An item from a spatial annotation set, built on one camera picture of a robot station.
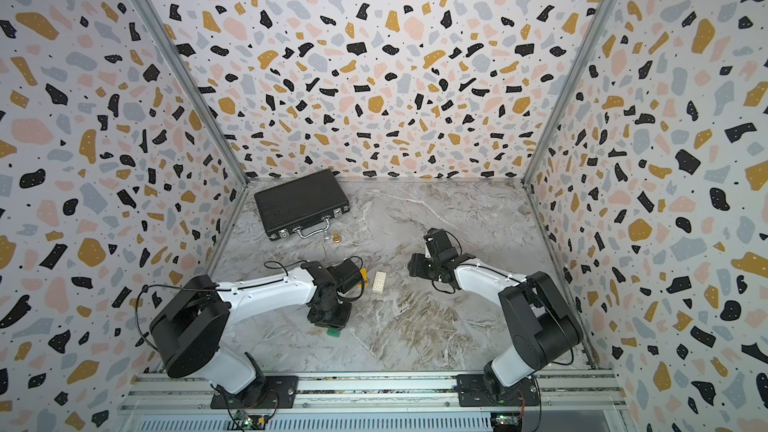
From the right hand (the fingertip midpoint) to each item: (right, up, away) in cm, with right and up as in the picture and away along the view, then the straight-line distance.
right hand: (414, 266), depth 92 cm
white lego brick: (-11, -5, 0) cm, 12 cm away
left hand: (-20, -15, -9) cm, 26 cm away
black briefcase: (-39, +19, +15) cm, 46 cm away
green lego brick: (-23, -16, -11) cm, 30 cm away
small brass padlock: (-27, +8, +11) cm, 30 cm away
